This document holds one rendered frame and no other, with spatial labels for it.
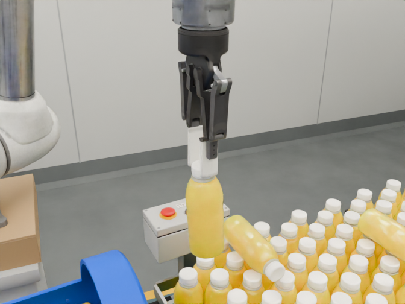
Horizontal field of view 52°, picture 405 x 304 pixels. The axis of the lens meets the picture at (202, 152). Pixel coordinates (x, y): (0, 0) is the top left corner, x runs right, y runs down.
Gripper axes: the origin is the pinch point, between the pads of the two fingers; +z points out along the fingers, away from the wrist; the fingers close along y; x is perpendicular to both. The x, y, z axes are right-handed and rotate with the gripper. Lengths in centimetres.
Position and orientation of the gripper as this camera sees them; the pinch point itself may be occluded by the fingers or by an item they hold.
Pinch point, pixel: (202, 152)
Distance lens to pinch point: 69.4
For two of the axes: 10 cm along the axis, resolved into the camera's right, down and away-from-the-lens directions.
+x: 8.9, -1.9, 4.2
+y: 4.6, 3.9, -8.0
